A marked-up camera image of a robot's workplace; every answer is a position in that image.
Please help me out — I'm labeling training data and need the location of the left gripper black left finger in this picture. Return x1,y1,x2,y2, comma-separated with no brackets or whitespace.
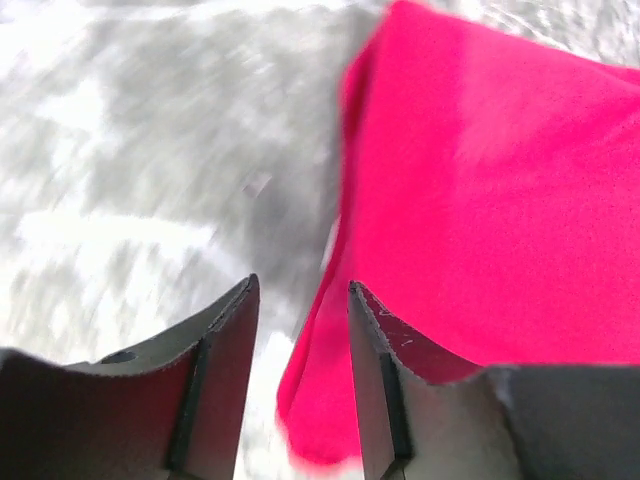
1,275,260,479

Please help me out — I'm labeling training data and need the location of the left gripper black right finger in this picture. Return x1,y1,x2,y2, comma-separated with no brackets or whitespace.
348,282,639,479

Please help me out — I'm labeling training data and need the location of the magenta t shirt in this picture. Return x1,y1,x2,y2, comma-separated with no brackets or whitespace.
277,1,639,468

